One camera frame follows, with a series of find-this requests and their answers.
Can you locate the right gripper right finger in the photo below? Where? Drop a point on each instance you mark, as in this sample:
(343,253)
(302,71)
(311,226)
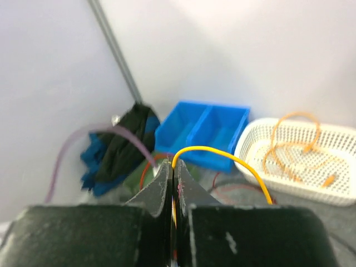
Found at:
(187,192)

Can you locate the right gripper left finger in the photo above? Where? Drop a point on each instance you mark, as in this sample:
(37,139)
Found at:
(154,240)

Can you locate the blue divided plastic bin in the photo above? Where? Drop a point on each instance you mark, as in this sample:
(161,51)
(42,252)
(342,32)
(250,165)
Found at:
(201,124)

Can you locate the black and blue jacket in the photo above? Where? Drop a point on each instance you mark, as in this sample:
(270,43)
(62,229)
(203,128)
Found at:
(110,158)

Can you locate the white perforated plastic basket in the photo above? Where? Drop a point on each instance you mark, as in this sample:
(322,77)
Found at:
(301,159)

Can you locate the aluminium corner profile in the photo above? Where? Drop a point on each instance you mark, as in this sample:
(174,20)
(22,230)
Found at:
(115,49)

